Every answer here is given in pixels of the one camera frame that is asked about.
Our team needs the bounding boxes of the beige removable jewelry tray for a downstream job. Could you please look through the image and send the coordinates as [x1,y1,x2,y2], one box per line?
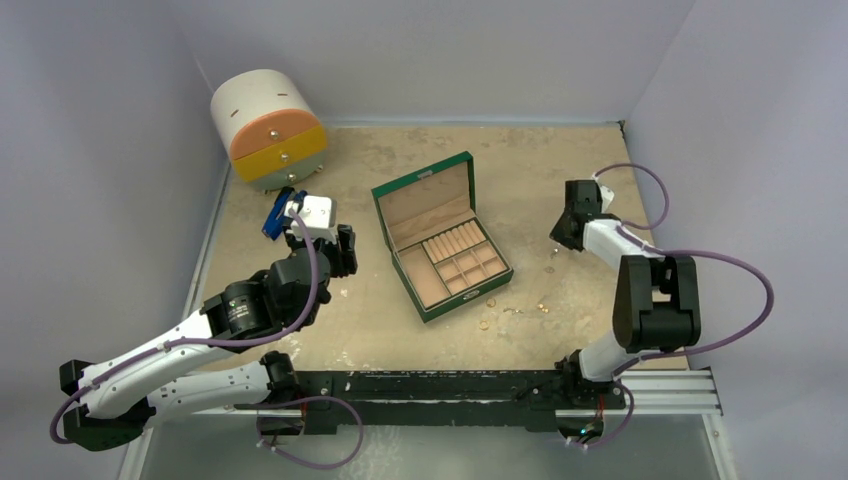
[422,219,510,295]

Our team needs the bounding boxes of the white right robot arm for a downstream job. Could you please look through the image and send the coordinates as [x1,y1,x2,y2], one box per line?
[550,179,701,407]

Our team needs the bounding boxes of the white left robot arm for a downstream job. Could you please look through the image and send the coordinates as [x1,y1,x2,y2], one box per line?
[49,224,358,451]

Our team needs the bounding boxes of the green jewelry box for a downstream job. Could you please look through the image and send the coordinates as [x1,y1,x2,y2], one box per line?
[371,151,514,323]

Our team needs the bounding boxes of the blue hand tool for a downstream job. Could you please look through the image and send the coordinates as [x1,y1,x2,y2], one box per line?
[261,186,308,241]

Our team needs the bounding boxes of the white round drawer cabinet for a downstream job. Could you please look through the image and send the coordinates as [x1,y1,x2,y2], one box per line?
[210,69,328,191]

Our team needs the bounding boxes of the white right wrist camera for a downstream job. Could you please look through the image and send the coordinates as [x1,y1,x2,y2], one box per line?
[598,184,615,213]

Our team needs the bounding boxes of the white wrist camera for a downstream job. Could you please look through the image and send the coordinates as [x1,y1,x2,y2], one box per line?
[283,195,338,244]
[598,184,615,213]

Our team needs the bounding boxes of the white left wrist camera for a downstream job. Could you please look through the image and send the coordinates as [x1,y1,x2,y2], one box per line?
[283,195,338,244]

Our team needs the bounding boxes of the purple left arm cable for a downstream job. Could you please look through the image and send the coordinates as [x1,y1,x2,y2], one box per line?
[49,208,323,445]

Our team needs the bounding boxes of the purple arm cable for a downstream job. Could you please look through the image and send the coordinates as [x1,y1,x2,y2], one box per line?
[49,208,323,445]
[592,163,775,379]

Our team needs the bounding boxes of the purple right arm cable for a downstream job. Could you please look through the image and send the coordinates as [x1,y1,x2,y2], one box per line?
[592,163,775,379]

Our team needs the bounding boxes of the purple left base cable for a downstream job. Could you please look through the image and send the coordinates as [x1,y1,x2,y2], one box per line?
[254,392,368,471]

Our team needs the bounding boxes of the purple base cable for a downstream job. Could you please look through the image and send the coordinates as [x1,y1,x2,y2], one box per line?
[254,392,368,471]
[564,384,636,452]

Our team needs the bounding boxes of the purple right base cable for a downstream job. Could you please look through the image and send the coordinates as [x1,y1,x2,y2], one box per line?
[564,384,636,452]

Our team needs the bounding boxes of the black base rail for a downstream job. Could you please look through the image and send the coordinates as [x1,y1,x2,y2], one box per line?
[255,366,626,437]

